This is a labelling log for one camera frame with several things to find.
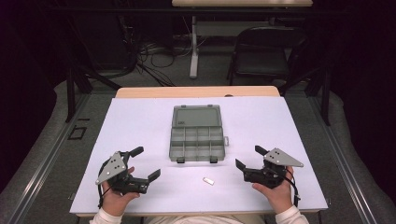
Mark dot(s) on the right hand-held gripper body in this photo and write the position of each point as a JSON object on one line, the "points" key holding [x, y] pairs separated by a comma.
{"points": [[277, 160]]}

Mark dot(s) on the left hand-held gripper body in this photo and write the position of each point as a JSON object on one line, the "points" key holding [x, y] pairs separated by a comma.
{"points": [[112, 169]]}

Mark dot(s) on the person's left hand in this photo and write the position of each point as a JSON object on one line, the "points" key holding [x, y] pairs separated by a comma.
{"points": [[115, 200]]}

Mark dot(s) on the person's right hand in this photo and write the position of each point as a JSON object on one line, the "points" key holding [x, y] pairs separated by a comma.
{"points": [[280, 197]]}

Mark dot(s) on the white board sheet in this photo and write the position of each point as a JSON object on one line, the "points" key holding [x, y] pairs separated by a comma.
{"points": [[140, 124]]}

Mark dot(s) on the small white rectangular block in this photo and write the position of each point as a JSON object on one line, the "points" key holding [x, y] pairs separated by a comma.
{"points": [[208, 181]]}

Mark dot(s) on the grey plastic organizer box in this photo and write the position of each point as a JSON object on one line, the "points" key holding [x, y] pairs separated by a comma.
{"points": [[196, 146]]}

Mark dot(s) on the person's torso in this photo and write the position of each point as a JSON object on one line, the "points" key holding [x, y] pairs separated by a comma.
{"points": [[202, 220]]}

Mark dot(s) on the wooden table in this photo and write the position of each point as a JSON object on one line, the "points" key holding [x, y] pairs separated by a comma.
{"points": [[186, 91]]}

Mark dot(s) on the black metal stand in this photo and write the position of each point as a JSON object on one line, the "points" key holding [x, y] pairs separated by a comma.
{"points": [[71, 87], [325, 93]]}

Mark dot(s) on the black folding chair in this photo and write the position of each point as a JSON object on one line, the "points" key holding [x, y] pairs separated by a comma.
{"points": [[264, 56]]}

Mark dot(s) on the white-legged desk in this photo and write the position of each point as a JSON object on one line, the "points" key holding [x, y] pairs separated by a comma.
{"points": [[194, 46]]}

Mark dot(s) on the metal floor rail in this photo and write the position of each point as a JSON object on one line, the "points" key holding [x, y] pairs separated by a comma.
{"points": [[46, 161], [339, 155]]}

